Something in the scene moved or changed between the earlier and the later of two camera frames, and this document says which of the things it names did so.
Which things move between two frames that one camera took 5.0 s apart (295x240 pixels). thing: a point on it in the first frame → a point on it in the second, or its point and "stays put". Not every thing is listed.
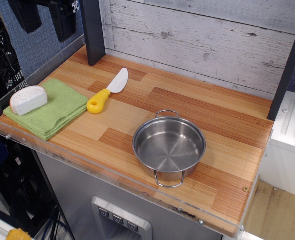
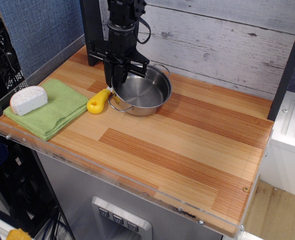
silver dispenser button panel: [112, 223] stays put
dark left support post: [94, 35] stays put
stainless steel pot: [169, 145] → [142, 96]
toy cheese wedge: [28, 98] stays put
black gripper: [65, 18] → [120, 55]
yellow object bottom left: [18, 234] stays put
